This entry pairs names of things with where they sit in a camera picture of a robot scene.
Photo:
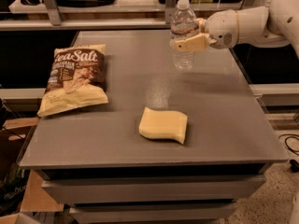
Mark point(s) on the yellow sponge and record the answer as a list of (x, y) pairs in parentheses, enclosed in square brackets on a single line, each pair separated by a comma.
[(163, 125)]

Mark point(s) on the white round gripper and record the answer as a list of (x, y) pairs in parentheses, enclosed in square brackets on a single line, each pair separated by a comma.
[(221, 29)]

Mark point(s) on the brown cardboard box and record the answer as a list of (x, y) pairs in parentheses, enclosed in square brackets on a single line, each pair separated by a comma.
[(23, 201)]

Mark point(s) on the grey drawer cabinet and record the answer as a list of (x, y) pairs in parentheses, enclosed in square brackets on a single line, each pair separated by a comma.
[(96, 161)]

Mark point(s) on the sea salt chips bag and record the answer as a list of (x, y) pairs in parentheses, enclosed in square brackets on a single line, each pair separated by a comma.
[(76, 80)]

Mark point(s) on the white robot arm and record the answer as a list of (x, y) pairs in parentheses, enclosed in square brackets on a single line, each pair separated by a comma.
[(269, 27)]

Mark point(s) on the clear plastic water bottle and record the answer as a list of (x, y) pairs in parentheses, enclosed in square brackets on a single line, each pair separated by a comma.
[(183, 24)]

